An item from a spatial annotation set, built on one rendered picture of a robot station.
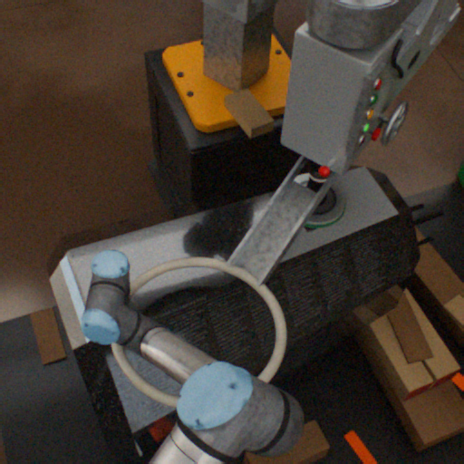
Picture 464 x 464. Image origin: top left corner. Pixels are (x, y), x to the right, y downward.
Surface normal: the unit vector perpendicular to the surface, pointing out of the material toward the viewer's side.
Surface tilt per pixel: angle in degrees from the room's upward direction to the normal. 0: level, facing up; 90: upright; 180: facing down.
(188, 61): 0
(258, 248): 15
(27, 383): 0
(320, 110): 90
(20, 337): 0
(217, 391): 42
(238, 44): 90
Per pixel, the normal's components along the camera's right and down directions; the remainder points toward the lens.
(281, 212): -0.11, -0.38
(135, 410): 0.35, 0.11
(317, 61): -0.56, 0.66
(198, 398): -0.61, -0.59
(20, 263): 0.04, -0.57
